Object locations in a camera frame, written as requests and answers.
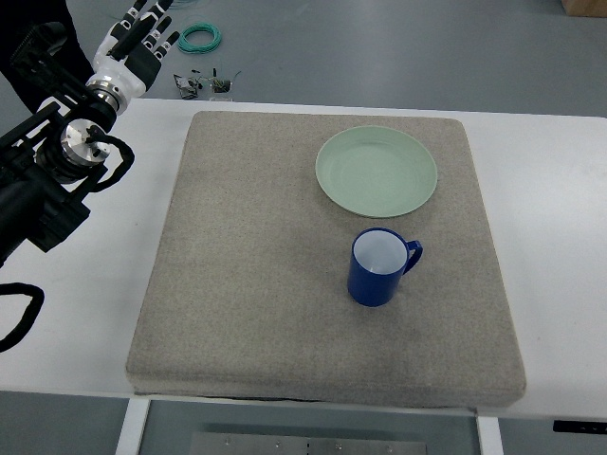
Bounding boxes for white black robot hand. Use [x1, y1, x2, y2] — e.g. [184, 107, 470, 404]
[86, 0, 180, 116]

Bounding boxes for blue cup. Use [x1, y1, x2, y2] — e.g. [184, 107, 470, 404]
[347, 227, 423, 308]

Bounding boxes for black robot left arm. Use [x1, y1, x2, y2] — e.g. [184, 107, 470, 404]
[1, 22, 135, 260]

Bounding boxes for green plate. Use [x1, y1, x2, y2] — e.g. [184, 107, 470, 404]
[315, 125, 438, 218]

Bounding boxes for grey fabric mat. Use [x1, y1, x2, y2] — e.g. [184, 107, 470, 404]
[125, 111, 526, 408]

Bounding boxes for cardboard box corner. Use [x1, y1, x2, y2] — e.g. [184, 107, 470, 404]
[561, 0, 607, 18]

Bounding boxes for black table control panel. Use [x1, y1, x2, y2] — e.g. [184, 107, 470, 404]
[553, 420, 607, 435]

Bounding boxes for green cable coil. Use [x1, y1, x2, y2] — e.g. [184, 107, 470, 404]
[177, 24, 223, 54]

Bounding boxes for black cable loop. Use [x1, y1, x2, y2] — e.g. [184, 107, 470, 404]
[0, 282, 46, 354]

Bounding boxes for white table leg frame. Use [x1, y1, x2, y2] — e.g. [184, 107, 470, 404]
[115, 398, 505, 455]

